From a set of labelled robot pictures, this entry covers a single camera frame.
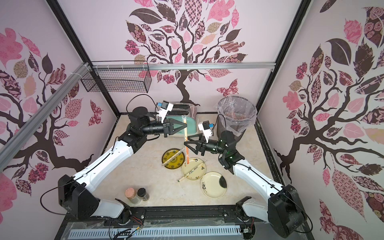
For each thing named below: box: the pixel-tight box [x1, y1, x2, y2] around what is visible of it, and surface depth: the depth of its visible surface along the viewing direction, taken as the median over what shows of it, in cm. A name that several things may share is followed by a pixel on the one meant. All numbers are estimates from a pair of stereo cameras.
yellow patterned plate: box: [162, 148, 185, 170], surface depth 95 cm
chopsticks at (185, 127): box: [183, 117, 190, 165], surface depth 66 cm
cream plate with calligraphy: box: [181, 157, 207, 181], surface depth 90 cm
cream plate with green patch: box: [200, 171, 228, 199], surface depth 85 cm
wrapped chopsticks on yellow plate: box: [162, 147, 185, 166], surface depth 96 cm
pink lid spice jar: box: [125, 187, 141, 204], surface depth 73 cm
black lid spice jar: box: [137, 187, 150, 202], surface depth 74 cm
